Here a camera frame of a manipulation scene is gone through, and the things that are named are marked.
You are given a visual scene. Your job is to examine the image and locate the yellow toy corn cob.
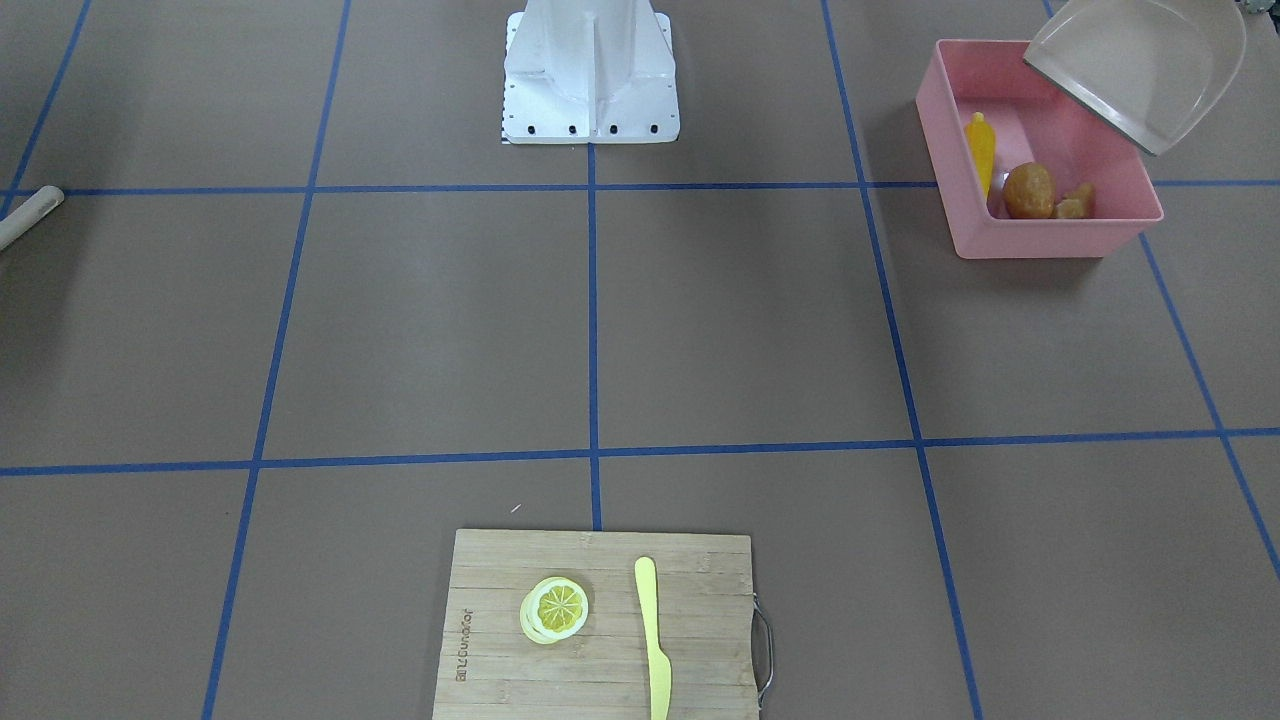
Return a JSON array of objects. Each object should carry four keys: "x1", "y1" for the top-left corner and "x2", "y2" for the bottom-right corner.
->
[{"x1": 964, "y1": 111, "x2": 997, "y2": 201}]

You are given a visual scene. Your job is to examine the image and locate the brown toy potato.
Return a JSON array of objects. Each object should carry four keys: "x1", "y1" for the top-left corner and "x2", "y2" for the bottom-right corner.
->
[{"x1": 1002, "y1": 161, "x2": 1059, "y2": 220}]

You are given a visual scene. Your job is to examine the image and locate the tan toy ginger root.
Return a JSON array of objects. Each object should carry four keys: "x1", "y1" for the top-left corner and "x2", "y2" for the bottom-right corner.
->
[{"x1": 1052, "y1": 182, "x2": 1096, "y2": 220}]

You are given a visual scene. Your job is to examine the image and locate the beige plastic dustpan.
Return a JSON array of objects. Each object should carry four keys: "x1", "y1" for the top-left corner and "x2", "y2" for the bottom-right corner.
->
[{"x1": 1023, "y1": 1, "x2": 1247, "y2": 158}]

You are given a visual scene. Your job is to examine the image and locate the beige hand brush black bristles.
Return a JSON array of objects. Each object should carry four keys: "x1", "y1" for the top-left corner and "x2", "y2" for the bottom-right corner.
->
[{"x1": 0, "y1": 184, "x2": 65, "y2": 252}]

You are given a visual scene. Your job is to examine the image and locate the pink plastic bin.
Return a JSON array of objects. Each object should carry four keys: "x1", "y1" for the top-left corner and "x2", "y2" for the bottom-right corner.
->
[{"x1": 915, "y1": 38, "x2": 1165, "y2": 259}]

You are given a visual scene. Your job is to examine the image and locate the wooden cutting board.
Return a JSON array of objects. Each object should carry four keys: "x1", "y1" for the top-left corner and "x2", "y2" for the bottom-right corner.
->
[{"x1": 431, "y1": 529, "x2": 765, "y2": 719}]

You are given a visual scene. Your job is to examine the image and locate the yellow lemon slices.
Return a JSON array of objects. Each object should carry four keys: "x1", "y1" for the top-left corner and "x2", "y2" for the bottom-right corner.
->
[{"x1": 518, "y1": 577, "x2": 590, "y2": 644}]

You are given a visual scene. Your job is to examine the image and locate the yellow plastic knife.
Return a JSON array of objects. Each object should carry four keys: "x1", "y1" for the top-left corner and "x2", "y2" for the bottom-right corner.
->
[{"x1": 634, "y1": 556, "x2": 673, "y2": 719}]

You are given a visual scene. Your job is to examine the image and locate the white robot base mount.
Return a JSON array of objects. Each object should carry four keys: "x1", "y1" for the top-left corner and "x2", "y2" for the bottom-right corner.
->
[{"x1": 500, "y1": 1, "x2": 681, "y2": 145}]

